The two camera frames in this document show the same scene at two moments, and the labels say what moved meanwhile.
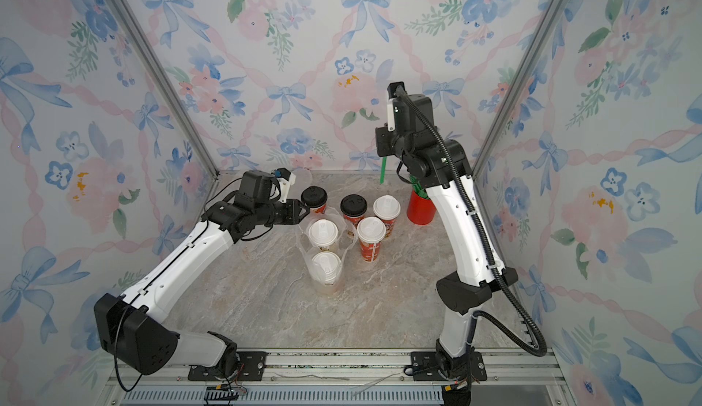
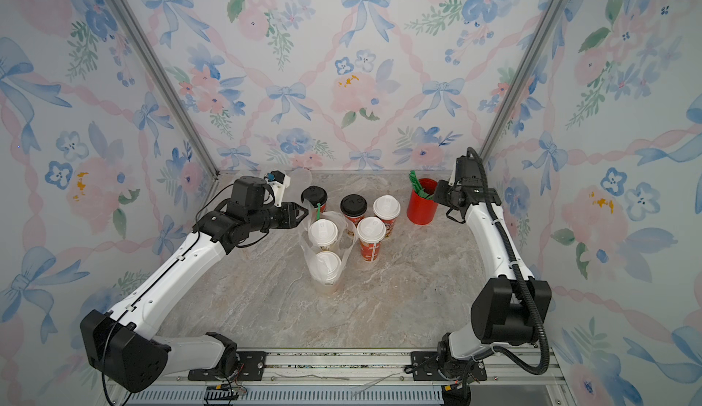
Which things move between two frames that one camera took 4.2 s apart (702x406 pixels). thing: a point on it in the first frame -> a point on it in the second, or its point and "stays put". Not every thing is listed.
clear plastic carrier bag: x=326 y=236 stays put
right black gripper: x=385 y=149 -> x=439 y=197
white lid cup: x=326 y=266 stays put
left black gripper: x=294 y=206 stays put
